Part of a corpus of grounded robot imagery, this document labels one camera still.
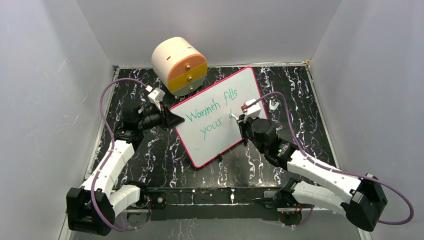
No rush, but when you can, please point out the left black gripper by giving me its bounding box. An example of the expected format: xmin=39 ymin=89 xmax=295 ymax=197
xmin=138 ymin=102 xmax=185 ymax=132

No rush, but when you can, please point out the pink framed whiteboard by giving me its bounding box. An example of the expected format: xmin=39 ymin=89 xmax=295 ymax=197
xmin=170 ymin=67 xmax=261 ymax=168

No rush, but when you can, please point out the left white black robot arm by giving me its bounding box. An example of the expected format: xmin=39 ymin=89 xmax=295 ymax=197
xmin=66 ymin=103 xmax=185 ymax=236

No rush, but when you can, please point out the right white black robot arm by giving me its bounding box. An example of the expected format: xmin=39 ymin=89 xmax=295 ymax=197
xmin=236 ymin=117 xmax=388 ymax=232

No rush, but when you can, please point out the cream cylindrical drawer box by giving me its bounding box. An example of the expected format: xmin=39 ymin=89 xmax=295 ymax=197
xmin=151 ymin=36 xmax=208 ymax=97

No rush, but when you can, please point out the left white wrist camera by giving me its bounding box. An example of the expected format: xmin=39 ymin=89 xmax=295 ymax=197
xmin=147 ymin=88 xmax=166 ymax=109

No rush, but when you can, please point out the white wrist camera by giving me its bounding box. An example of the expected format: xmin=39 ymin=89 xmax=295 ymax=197
xmin=147 ymin=88 xmax=166 ymax=109
xmin=241 ymin=98 xmax=261 ymax=123

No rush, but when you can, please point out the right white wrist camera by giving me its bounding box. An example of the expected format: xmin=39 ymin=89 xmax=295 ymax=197
xmin=241 ymin=98 xmax=261 ymax=123

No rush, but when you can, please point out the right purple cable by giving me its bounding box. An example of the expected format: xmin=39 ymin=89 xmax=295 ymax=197
xmin=245 ymin=91 xmax=415 ymax=229

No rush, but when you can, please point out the purple cable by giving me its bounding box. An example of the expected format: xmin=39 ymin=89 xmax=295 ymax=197
xmin=245 ymin=91 xmax=415 ymax=229
xmin=90 ymin=78 xmax=152 ymax=234

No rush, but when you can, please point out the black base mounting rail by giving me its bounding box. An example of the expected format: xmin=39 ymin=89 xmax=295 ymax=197
xmin=124 ymin=187 xmax=305 ymax=226

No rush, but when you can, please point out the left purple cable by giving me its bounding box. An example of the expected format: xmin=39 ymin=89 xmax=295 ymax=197
xmin=90 ymin=78 xmax=152 ymax=234

